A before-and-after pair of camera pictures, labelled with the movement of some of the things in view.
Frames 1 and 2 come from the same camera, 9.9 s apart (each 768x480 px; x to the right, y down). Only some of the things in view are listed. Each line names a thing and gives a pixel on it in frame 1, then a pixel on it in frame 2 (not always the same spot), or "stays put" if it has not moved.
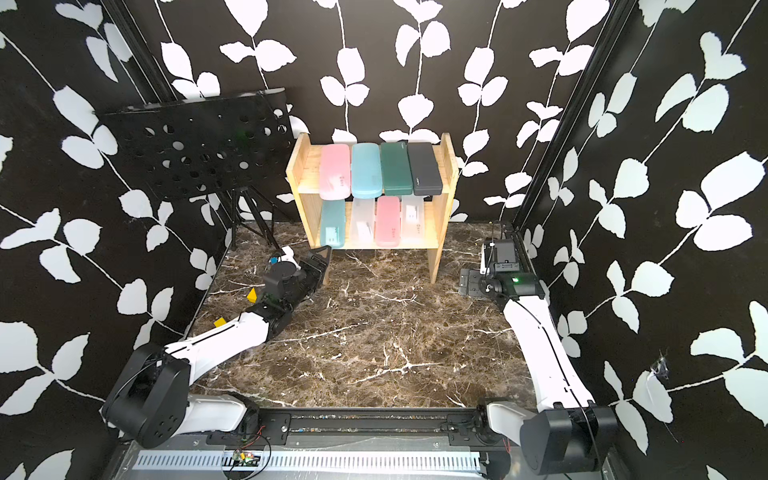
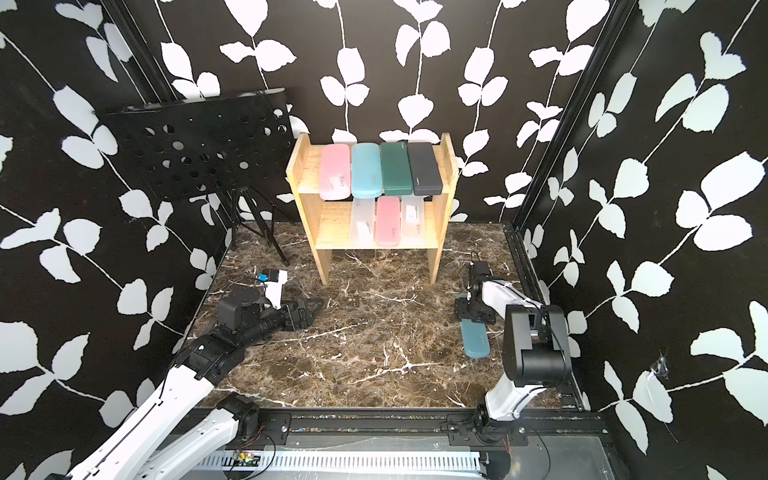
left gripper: (318, 268) → (305, 319)
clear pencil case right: (412, 220) stays put
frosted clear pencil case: (363, 221) stays put
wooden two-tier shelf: (304, 176) stays put
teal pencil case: (332, 224) → (476, 338)
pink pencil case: (388, 221) stays put
